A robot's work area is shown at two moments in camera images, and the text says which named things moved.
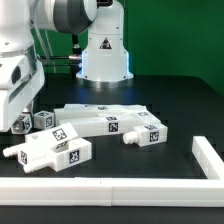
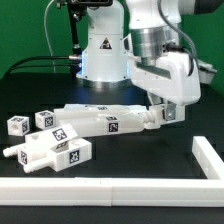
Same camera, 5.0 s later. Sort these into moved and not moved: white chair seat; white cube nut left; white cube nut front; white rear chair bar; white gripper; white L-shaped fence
Moved: white cube nut front; white gripper
Not moved: white cube nut left; white chair seat; white rear chair bar; white L-shaped fence
